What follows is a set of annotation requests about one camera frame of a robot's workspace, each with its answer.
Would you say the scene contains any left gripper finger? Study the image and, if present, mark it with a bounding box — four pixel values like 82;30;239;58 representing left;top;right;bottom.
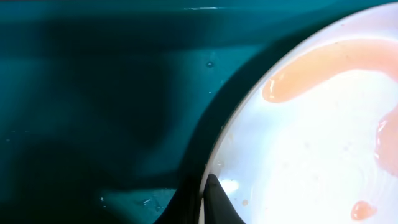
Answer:
203;174;244;224

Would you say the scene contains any white plate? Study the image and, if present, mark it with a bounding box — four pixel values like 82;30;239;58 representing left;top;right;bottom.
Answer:
200;3;397;223

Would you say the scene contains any teal plastic tray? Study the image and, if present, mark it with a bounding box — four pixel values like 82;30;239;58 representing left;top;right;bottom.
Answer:
1;1;396;223

